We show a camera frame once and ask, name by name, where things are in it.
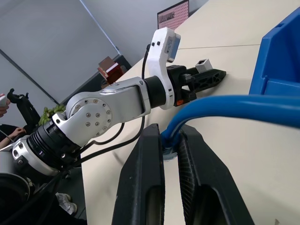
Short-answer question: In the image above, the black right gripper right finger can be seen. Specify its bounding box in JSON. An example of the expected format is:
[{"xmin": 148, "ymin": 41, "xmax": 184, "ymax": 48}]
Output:
[{"xmin": 176, "ymin": 124, "xmax": 255, "ymax": 225}]

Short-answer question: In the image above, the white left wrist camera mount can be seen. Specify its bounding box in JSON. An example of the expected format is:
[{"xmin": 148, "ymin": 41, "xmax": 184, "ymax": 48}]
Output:
[{"xmin": 143, "ymin": 27, "xmax": 182, "ymax": 111}]

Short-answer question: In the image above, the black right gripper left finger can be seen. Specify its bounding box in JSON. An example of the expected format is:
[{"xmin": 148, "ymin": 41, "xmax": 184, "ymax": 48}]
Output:
[{"xmin": 111, "ymin": 123, "xmax": 166, "ymax": 225}]

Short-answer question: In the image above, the green plant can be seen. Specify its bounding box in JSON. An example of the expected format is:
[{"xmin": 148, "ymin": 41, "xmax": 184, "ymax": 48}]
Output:
[{"xmin": 38, "ymin": 104, "xmax": 67, "ymax": 125}]

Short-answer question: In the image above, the blue plastic bin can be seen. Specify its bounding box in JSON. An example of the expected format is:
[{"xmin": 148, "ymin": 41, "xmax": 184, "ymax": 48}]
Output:
[{"xmin": 248, "ymin": 5, "xmax": 300, "ymax": 96}]

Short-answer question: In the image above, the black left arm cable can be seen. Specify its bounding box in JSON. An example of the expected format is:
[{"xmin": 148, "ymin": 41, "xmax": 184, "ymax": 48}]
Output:
[{"xmin": 60, "ymin": 44, "xmax": 151, "ymax": 179}]

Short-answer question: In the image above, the black controller stand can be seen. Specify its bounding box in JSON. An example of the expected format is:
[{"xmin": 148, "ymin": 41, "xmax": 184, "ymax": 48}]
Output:
[{"xmin": 7, "ymin": 88, "xmax": 41, "ymax": 128}]

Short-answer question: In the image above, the bystander bare hand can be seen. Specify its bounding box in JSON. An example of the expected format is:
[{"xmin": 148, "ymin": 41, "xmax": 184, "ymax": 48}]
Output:
[{"xmin": 0, "ymin": 93, "xmax": 11, "ymax": 118}]

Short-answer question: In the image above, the blue network cable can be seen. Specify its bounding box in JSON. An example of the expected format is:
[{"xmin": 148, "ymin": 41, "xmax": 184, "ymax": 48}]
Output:
[{"xmin": 161, "ymin": 94, "xmax": 300, "ymax": 163}]

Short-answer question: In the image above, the red dotted wall poster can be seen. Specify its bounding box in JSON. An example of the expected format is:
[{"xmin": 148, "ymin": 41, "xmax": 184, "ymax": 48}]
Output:
[{"xmin": 157, "ymin": 0, "xmax": 190, "ymax": 30}]

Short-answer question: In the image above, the dark robot torso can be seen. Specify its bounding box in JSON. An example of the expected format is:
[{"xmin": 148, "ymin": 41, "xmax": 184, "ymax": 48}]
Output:
[{"xmin": 0, "ymin": 172, "xmax": 61, "ymax": 225}]

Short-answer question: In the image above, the seated person in dark clothes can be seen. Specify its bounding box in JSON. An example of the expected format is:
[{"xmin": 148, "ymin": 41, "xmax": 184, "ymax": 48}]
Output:
[{"xmin": 0, "ymin": 124, "xmax": 28, "ymax": 151}]

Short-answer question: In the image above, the white coupler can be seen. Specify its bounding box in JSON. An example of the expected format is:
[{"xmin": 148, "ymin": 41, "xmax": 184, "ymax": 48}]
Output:
[{"xmin": 195, "ymin": 59, "xmax": 213, "ymax": 74}]

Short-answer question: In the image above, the white shoe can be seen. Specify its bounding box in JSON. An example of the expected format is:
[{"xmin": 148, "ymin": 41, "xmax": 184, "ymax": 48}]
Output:
[{"xmin": 54, "ymin": 192, "xmax": 78, "ymax": 216}]

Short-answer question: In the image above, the brown cardboard box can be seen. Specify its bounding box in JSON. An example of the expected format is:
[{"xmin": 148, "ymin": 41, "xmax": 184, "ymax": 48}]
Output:
[{"xmin": 97, "ymin": 56, "xmax": 123, "ymax": 84}]

